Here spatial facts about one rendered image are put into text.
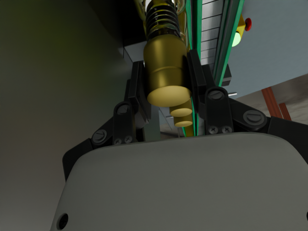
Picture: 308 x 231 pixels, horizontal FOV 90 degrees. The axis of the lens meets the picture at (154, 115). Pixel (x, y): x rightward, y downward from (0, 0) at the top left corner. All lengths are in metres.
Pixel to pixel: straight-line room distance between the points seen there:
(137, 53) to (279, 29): 0.56
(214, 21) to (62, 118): 0.43
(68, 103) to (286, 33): 0.82
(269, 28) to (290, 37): 0.13
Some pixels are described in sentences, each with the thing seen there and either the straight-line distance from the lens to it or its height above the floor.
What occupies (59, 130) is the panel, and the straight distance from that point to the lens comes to 0.19.
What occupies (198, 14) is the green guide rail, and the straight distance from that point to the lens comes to 0.36.
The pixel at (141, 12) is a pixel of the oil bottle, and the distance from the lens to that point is 0.19.
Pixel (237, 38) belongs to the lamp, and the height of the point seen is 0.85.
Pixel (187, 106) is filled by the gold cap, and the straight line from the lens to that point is 0.22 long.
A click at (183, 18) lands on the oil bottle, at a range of 0.22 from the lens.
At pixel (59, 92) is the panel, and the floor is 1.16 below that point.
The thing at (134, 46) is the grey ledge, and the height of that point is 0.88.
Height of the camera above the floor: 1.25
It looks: 21 degrees down
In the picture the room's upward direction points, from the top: 176 degrees clockwise
